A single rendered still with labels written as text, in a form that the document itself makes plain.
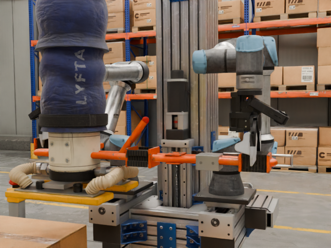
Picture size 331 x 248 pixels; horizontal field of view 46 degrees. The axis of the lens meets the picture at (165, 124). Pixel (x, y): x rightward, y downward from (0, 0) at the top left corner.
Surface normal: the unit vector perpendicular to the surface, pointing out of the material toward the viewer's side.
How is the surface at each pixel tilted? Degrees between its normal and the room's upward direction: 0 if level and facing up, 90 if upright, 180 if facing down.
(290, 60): 90
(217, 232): 90
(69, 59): 74
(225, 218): 90
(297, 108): 90
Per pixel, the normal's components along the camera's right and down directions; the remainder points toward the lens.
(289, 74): -0.38, 0.15
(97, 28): 0.82, 0.23
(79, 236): 0.94, 0.01
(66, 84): 0.18, -0.25
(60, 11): -0.11, 0.07
